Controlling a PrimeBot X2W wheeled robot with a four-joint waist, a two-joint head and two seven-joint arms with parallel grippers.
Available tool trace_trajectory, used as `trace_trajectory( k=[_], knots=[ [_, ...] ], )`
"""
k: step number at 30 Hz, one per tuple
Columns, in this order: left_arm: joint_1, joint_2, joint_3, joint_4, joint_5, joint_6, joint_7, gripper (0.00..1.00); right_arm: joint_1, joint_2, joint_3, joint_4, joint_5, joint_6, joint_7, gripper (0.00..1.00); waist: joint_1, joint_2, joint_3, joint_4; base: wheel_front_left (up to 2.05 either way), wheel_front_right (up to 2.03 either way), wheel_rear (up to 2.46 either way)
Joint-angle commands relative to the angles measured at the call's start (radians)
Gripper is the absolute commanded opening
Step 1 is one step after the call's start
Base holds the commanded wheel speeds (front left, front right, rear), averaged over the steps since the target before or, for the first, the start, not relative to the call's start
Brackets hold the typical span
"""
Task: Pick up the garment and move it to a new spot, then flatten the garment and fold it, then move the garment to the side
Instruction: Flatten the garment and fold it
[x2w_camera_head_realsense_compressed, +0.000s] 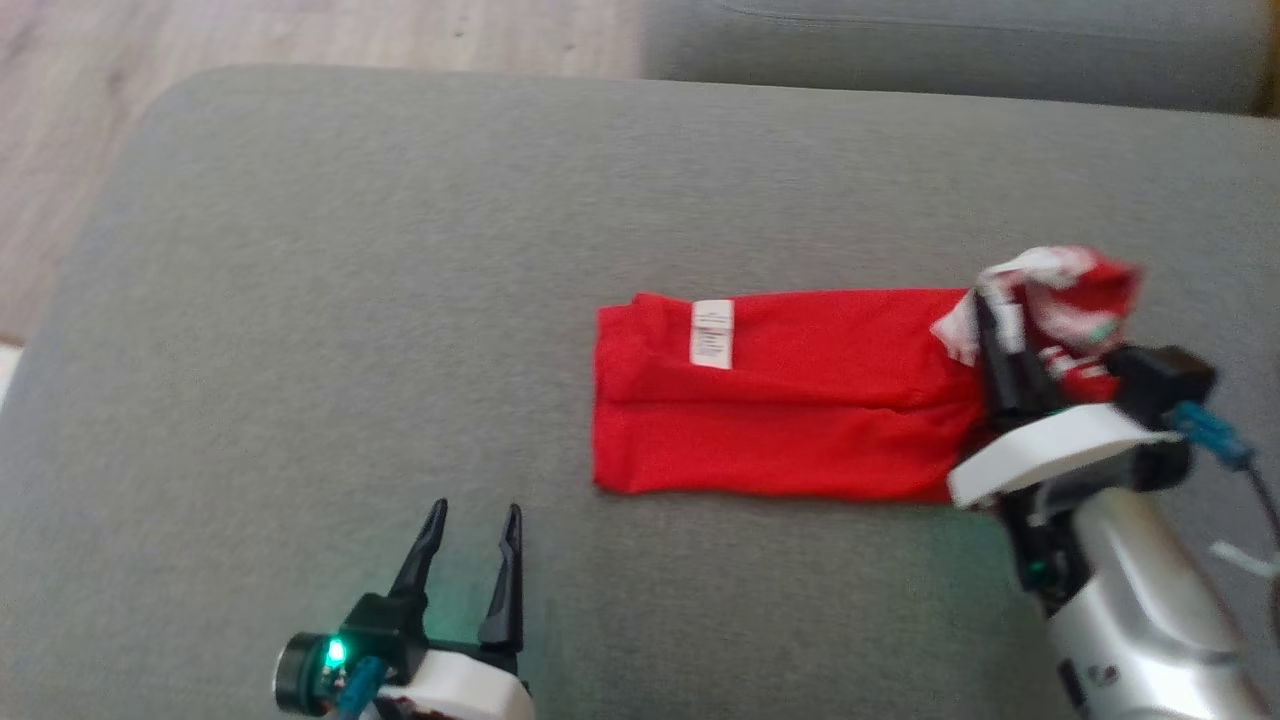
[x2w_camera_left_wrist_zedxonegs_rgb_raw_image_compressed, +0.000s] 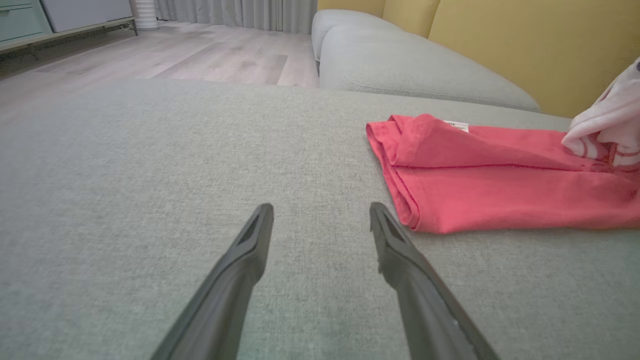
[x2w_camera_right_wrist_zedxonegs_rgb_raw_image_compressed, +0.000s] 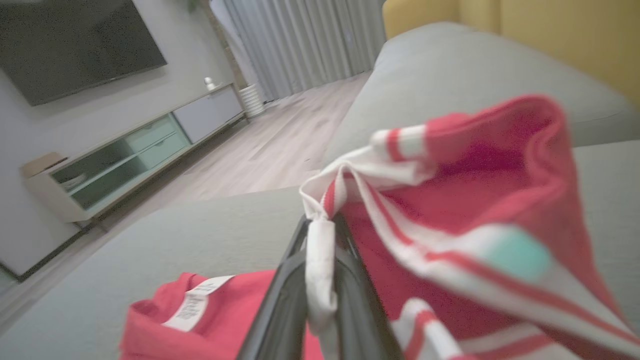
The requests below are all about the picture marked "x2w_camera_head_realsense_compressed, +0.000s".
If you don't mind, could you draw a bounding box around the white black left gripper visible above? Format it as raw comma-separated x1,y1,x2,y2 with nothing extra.
274,497,537,720

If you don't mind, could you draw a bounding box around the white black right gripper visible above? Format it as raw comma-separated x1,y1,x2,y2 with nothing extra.
946,289,1193,614

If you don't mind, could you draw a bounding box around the red and white garment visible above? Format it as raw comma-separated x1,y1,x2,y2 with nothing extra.
591,245,1147,505

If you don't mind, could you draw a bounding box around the large grey sofa seat cushion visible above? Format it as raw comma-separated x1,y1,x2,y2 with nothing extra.
0,64,1280,720

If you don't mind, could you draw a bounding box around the small grey sofa cushion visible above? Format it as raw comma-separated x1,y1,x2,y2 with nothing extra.
638,0,1273,117

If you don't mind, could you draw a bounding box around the blue left cable connector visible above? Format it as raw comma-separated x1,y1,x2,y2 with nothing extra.
338,655,389,720

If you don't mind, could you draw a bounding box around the blue cable connector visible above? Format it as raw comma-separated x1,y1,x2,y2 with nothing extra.
338,655,389,720
1165,400,1257,473

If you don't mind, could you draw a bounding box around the blue right cable connector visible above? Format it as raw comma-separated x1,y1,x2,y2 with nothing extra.
1165,400,1257,473

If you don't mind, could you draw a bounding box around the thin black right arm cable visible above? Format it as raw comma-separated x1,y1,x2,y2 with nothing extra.
1240,460,1280,566

